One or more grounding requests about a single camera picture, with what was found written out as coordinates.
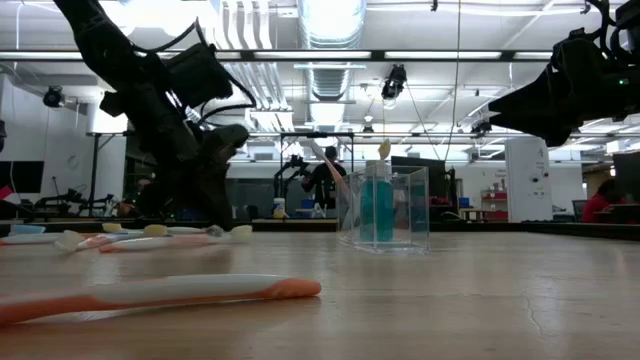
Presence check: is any person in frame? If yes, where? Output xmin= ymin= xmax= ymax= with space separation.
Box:
xmin=302 ymin=144 xmax=349 ymax=211
xmin=581 ymin=178 xmax=626 ymax=225

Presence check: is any black monitor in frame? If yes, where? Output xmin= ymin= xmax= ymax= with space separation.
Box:
xmin=0 ymin=159 xmax=45 ymax=195

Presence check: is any clear acrylic organizer holder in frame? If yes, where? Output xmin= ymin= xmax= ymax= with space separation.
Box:
xmin=335 ymin=164 xmax=431 ymax=255

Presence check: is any red shelf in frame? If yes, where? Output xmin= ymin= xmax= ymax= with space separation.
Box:
xmin=479 ymin=188 xmax=509 ymax=222

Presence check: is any black background stand frame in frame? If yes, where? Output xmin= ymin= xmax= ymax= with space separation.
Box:
xmin=87 ymin=130 xmax=356 ymax=219

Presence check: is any small blue mouthwash bottle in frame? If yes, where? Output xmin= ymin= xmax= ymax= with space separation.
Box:
xmin=358 ymin=159 xmax=396 ymax=244

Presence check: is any black overhead beam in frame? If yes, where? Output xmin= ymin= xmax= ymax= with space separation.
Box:
xmin=0 ymin=48 xmax=554 ymax=63

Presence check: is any black hanging camera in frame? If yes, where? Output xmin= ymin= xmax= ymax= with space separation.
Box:
xmin=380 ymin=63 xmax=409 ymax=101

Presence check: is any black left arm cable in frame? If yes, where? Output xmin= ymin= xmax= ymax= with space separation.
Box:
xmin=129 ymin=17 xmax=259 ymax=126

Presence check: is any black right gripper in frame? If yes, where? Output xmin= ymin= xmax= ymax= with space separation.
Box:
xmin=487 ymin=28 xmax=640 ymax=148

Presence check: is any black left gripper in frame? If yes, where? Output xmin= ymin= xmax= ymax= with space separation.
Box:
xmin=99 ymin=92 xmax=251 ymax=232

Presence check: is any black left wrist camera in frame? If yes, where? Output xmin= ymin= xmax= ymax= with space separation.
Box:
xmin=164 ymin=42 xmax=236 ymax=109

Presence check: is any silver ventilation duct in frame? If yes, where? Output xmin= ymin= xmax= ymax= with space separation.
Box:
xmin=297 ymin=0 xmax=369 ymax=126

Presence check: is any black aluminium table frame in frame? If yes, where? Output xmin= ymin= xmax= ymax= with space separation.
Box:
xmin=0 ymin=217 xmax=640 ymax=242

